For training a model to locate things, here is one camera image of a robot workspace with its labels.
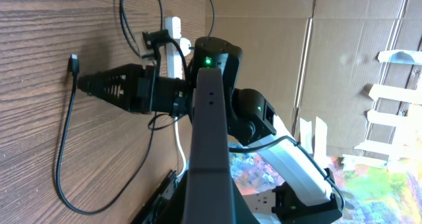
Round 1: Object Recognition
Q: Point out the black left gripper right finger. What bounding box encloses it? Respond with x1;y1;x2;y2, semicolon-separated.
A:
229;178;259;224

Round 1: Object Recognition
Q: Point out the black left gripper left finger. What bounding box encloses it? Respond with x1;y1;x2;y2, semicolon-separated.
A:
154;170;187;224

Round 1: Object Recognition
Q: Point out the black usb charging cable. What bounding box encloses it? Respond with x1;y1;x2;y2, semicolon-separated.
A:
53;0;216;216

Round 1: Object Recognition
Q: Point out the black smartphone lit screen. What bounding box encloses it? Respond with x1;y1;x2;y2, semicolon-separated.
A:
183;67;237;224

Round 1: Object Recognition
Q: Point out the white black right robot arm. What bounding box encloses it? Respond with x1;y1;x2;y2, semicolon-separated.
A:
77;37;345;223

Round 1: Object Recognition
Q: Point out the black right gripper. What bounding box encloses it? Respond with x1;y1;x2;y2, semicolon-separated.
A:
77;64;156;114

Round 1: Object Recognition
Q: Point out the white power strip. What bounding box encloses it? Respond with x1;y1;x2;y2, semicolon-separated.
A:
165;16;192;79

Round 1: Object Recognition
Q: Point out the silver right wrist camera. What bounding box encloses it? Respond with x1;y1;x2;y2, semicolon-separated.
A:
135;32;155;61

